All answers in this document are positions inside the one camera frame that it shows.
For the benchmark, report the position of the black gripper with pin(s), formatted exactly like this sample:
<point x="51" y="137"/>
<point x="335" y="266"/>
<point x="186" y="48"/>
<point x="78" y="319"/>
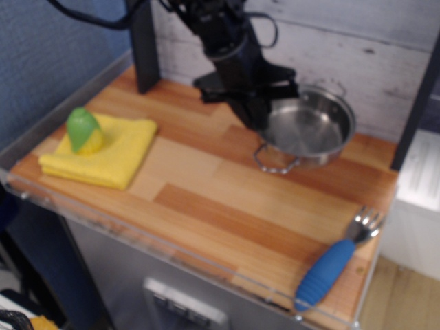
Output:
<point x="244" y="72"/>

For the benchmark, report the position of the silver steel pot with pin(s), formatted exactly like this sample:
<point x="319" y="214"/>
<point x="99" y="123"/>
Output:
<point x="309" y="131"/>

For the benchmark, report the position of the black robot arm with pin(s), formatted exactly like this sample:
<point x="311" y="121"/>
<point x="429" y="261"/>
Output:
<point x="221" y="27"/>

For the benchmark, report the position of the folded yellow cloth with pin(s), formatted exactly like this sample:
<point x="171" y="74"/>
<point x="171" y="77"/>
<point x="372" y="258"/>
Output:
<point x="114" y="165"/>

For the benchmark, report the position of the toy corn cob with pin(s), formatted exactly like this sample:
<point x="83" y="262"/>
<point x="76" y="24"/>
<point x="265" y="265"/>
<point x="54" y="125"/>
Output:
<point x="84" y="132"/>

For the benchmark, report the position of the white box at right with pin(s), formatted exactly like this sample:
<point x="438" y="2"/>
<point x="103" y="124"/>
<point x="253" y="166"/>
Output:
<point x="411" y="234"/>

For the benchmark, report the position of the silver button control panel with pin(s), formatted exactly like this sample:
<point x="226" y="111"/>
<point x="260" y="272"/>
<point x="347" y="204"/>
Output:
<point x="184" y="305"/>

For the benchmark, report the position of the clear acrylic front guard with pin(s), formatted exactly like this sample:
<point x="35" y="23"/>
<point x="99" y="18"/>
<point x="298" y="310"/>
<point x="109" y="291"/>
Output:
<point x="256" y="232"/>

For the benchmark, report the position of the yellow object bottom left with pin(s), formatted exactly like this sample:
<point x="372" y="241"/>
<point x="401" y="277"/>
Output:
<point x="42" y="323"/>

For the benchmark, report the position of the black left upright post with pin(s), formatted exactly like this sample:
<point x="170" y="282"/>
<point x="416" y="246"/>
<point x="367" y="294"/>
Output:
<point x="144" y="48"/>

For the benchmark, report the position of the black upright post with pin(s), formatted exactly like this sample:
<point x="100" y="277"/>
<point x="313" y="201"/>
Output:
<point x="418" y="109"/>
<point x="144" y="48"/>

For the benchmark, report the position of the blue handled fork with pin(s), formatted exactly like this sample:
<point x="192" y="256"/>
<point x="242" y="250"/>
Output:
<point x="324" y="273"/>

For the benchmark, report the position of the black right upright post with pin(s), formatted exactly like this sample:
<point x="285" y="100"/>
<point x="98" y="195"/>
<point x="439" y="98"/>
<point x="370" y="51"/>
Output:
<point x="418" y="109"/>

